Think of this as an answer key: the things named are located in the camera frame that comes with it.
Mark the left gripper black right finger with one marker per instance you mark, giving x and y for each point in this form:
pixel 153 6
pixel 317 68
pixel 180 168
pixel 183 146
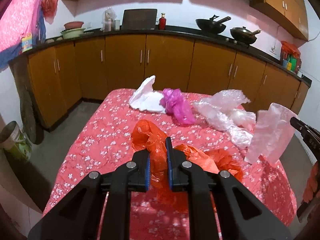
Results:
pixel 220 207

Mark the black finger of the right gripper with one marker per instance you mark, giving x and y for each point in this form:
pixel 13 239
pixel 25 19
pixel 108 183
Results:
pixel 298 125

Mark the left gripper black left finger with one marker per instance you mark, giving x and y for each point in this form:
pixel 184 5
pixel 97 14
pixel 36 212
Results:
pixel 98 207

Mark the translucent white plastic bag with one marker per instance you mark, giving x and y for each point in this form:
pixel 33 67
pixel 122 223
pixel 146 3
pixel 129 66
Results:
pixel 272 134

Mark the red plastic bag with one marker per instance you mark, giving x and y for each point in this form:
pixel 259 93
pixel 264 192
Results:
pixel 49 9
pixel 224 161
pixel 198 157
pixel 147 136

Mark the clear bubble wrap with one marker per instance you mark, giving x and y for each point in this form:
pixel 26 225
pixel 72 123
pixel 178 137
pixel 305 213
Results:
pixel 222 112

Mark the white paper sheet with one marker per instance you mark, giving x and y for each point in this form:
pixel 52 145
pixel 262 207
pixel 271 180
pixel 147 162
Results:
pixel 147 99

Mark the red plastic bag front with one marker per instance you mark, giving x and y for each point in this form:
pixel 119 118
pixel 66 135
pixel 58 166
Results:
pixel 198 157

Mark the black kitchen countertop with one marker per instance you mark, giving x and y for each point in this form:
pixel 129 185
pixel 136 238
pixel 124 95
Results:
pixel 176 31

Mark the person's right hand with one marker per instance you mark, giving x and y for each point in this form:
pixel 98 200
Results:
pixel 311 189

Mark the white mug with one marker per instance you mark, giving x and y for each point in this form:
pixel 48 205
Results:
pixel 300 74

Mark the magenta plastic bag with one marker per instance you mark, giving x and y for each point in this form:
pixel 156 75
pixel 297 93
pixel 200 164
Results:
pixel 177 106

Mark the red floral tablecloth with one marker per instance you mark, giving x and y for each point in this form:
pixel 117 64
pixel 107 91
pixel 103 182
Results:
pixel 105 143

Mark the red bag over containers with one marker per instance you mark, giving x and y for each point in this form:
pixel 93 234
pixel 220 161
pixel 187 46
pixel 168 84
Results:
pixel 290 49

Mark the green white bucket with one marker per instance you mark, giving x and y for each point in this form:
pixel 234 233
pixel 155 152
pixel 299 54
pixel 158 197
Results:
pixel 15 142

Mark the black lidded wok right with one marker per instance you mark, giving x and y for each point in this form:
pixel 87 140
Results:
pixel 242 34

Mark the upper right wooden cabinet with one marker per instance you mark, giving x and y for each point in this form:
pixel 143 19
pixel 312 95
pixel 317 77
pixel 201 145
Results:
pixel 289 14

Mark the black wok left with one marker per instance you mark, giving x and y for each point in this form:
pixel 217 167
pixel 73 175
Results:
pixel 211 26

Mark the lower wooden cabinets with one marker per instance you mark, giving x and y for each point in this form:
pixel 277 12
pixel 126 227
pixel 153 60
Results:
pixel 56 77

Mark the red bottle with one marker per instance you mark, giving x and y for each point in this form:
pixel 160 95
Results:
pixel 162 22

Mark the dark cutting board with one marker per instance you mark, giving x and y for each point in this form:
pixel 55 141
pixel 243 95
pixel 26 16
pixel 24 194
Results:
pixel 139 19

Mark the clear wrapped jar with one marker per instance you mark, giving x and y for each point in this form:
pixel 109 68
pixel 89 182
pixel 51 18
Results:
pixel 108 20

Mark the green basin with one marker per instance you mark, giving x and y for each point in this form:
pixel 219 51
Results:
pixel 72 33

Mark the colourful box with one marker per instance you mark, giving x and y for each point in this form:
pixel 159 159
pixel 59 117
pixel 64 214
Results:
pixel 27 42

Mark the pink basin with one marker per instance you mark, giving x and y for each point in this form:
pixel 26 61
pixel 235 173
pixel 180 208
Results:
pixel 73 25

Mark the pink blue curtain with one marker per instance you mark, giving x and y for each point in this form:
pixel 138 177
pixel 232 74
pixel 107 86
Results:
pixel 21 18

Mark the hanging red plastic bag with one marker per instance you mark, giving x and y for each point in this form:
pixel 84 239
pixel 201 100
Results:
pixel 49 9

